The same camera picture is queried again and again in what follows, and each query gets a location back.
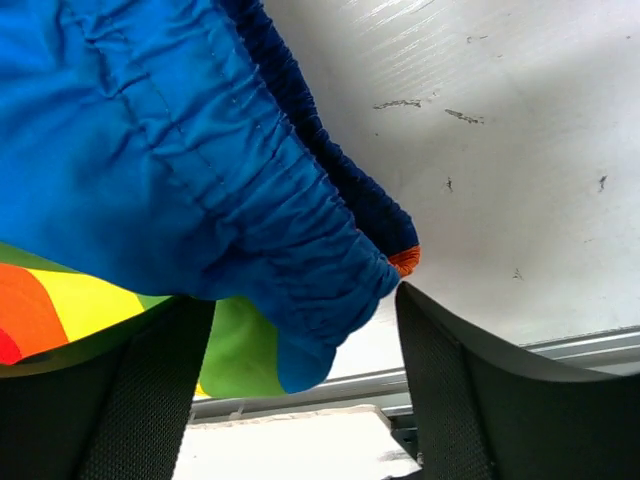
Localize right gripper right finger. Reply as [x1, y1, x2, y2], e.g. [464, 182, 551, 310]
[395, 283, 639, 479]

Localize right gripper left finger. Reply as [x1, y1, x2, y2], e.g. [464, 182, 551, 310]
[1, 297, 215, 479]

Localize rainbow striped shorts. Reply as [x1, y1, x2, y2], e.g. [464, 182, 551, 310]
[1, 1, 421, 398]

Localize aluminium frame rail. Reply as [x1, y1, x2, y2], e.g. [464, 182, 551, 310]
[189, 324, 640, 461]

